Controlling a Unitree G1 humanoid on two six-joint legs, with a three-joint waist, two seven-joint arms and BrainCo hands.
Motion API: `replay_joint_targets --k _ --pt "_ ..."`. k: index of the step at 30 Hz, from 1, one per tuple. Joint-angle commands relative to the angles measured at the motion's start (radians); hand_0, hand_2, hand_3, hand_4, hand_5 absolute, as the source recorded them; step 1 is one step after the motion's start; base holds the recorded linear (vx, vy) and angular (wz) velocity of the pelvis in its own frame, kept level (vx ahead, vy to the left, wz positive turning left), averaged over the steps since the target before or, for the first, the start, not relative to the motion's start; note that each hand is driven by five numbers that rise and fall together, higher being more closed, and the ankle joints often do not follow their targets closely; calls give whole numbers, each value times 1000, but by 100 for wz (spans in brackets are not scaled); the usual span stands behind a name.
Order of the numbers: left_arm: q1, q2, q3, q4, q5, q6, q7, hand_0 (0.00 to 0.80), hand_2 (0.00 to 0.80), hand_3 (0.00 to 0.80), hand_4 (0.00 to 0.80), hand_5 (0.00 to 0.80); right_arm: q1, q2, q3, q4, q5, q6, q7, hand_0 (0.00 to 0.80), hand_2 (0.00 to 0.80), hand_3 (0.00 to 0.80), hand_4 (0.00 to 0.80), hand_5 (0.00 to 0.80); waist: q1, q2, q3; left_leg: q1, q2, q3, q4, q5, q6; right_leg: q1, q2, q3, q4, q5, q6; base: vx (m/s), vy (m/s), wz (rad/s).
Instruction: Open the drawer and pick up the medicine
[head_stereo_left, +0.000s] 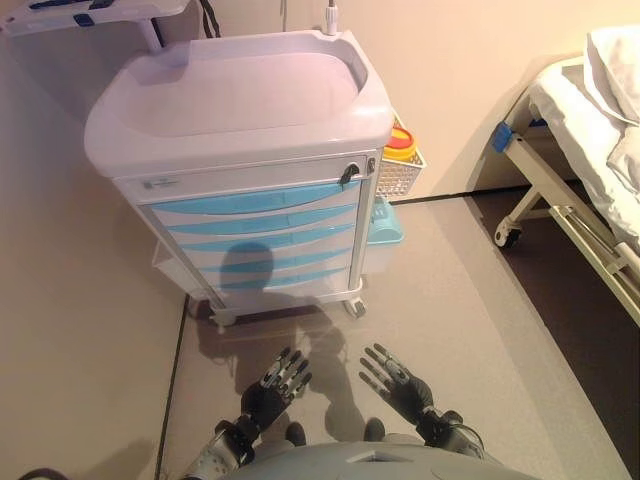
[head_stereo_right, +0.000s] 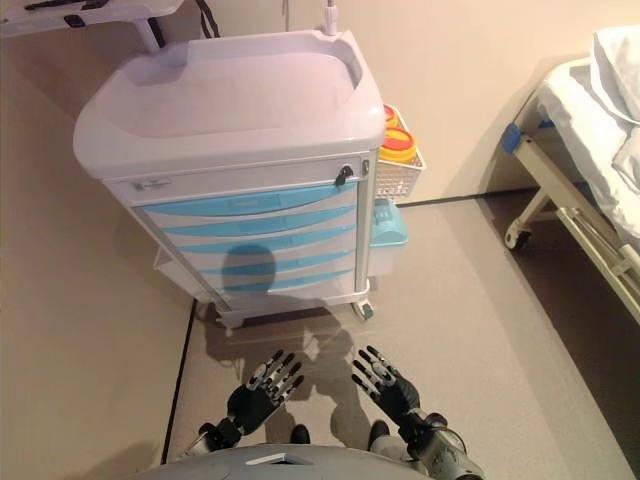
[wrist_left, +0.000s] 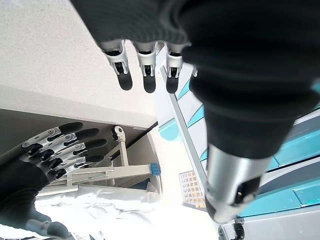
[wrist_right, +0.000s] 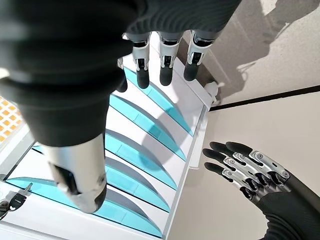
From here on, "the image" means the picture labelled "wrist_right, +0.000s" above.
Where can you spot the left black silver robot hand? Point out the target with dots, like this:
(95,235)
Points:
(287,207)

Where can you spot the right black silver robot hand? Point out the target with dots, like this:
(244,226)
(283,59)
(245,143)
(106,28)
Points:
(62,62)

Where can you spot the yellow orange grid chart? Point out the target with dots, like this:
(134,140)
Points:
(10,117)

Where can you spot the black baseboard strip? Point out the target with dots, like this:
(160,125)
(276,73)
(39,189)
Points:
(262,98)

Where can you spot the black key bunch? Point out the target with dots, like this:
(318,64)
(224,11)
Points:
(15,200)

